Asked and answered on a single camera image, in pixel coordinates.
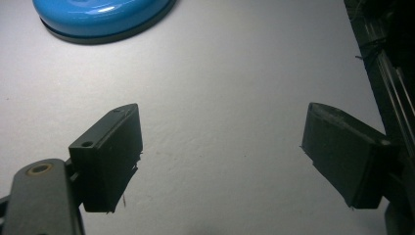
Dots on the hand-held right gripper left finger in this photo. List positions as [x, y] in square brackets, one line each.
[107, 160]

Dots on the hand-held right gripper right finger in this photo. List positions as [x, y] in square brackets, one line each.
[342, 156]

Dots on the blue round plate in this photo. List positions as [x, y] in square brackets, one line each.
[102, 18]

